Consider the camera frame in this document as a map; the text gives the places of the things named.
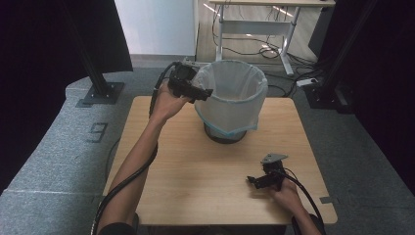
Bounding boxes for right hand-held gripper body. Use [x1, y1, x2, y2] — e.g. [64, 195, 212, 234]
[260, 153, 289, 192]

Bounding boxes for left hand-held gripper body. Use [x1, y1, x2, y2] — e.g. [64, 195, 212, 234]
[167, 58, 210, 100]

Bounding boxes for bin with white bag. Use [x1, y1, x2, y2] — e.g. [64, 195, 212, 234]
[192, 59, 269, 138]

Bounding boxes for black trash bin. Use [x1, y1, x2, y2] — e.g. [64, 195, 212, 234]
[203, 121, 249, 146]

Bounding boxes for person's right hand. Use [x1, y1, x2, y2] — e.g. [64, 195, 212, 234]
[268, 178, 305, 215]

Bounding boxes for person's left hand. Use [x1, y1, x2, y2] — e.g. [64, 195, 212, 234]
[149, 80, 192, 124]

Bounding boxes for white metal desk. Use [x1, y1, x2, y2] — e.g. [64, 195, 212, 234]
[208, 0, 337, 76]

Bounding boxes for black metal stand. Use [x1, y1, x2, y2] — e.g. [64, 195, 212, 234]
[302, 0, 381, 111]
[61, 0, 126, 107]

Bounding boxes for white power strip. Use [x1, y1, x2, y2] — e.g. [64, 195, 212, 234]
[296, 77, 319, 88]

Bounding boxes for black curtain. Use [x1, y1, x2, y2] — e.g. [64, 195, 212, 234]
[0, 0, 134, 194]
[307, 0, 415, 199]

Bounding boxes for dark sleeve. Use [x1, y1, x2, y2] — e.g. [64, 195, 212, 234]
[97, 222, 137, 235]

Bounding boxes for black floor cables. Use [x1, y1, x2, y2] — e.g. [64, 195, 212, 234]
[210, 4, 326, 99]

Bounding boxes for thin black floor cable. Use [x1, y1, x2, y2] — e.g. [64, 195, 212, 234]
[104, 138, 121, 184]

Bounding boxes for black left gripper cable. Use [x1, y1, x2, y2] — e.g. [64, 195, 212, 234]
[90, 61, 180, 235]

